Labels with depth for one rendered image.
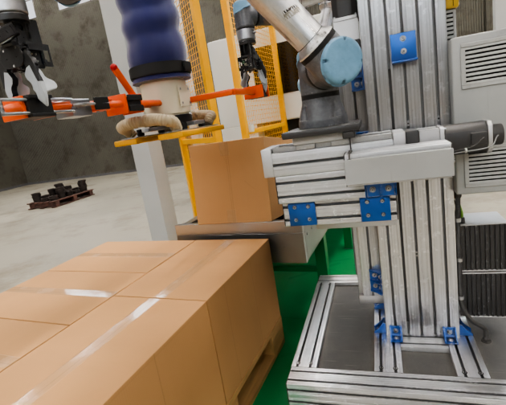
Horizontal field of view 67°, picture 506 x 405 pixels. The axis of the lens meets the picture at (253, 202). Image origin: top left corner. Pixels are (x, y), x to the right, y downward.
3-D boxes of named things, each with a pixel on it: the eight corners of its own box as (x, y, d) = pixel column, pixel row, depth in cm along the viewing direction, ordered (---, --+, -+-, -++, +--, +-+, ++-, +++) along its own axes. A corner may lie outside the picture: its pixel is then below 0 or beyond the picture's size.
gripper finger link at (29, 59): (47, 77, 88) (26, 43, 87) (42, 76, 86) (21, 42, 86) (36, 88, 90) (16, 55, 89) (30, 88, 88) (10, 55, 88)
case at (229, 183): (242, 207, 250) (236, 146, 246) (302, 203, 235) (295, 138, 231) (197, 224, 195) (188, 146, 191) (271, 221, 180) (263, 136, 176)
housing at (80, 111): (75, 118, 108) (71, 102, 107) (94, 115, 106) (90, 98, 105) (55, 120, 102) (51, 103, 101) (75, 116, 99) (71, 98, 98)
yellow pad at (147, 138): (165, 137, 169) (163, 126, 168) (185, 135, 165) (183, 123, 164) (114, 147, 138) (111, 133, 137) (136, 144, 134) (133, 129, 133)
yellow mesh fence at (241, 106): (293, 212, 432) (267, 14, 387) (302, 211, 428) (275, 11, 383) (255, 250, 328) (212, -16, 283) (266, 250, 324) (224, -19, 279)
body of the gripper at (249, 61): (238, 73, 156) (234, 42, 153) (246, 74, 164) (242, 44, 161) (255, 69, 153) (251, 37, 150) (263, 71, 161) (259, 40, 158)
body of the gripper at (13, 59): (55, 69, 94) (42, 17, 91) (24, 67, 86) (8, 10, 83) (33, 75, 97) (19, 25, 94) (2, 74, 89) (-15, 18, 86)
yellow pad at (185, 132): (203, 132, 162) (201, 120, 161) (225, 128, 158) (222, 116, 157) (158, 141, 131) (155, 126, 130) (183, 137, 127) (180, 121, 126)
